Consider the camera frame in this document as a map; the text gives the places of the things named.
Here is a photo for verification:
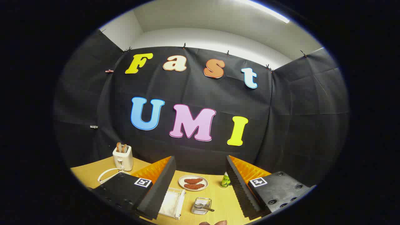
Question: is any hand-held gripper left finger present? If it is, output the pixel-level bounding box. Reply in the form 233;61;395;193
91;156;177;221

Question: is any white wire dish rack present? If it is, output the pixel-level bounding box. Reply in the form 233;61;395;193
97;168;186;220

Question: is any white toaster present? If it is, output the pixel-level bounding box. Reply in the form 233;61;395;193
112;145;134;172

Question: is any metal spoon with wooden handle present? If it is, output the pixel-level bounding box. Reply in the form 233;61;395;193
195;203;215;212

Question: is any white plate with sausages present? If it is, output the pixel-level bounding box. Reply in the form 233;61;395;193
178;175;209;191

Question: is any silver wire basket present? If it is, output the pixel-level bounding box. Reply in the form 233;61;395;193
191;197;212;215

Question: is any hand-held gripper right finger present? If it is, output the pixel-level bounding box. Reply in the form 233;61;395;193
226;155;316;221

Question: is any green label drink bottle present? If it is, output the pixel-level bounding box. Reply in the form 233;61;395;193
220;171;232;188

